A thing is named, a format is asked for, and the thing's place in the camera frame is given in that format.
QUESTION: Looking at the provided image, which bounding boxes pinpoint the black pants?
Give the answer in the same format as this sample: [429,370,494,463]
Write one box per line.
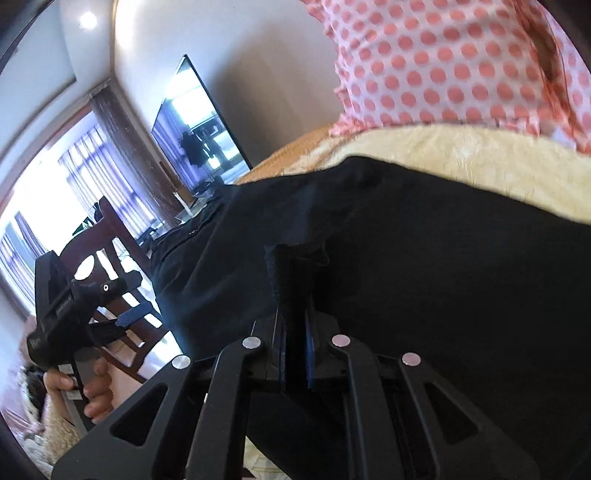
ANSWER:
[151,157,590,479]

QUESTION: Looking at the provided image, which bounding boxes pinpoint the person's left hand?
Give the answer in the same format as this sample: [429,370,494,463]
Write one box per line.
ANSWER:
[43,358,114,424]

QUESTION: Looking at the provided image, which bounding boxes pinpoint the yellow patterned bedspread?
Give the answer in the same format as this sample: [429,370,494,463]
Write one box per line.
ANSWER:
[239,124,591,223]

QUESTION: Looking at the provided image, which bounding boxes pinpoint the pink polka dot pillow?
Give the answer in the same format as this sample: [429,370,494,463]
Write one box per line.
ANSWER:
[305,0,590,154]

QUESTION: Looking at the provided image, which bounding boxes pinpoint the brown window curtain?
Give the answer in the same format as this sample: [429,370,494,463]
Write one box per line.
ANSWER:
[89,78,180,227]

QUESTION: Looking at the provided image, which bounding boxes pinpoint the wall mounted flat television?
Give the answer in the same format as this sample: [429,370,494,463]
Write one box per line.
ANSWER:
[151,56,250,195]

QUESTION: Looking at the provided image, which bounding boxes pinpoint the dark wooden chair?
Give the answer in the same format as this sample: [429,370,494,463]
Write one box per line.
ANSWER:
[59,197,167,383]

